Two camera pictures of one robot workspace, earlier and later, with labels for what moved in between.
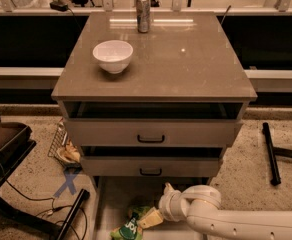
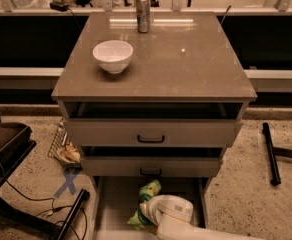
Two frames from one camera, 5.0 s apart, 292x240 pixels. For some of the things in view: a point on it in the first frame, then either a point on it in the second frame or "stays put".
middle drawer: x=150 y=161 stays put
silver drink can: x=143 y=13 stays put
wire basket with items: x=63 y=149 stays put
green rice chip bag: x=130 y=229 -> x=147 y=191
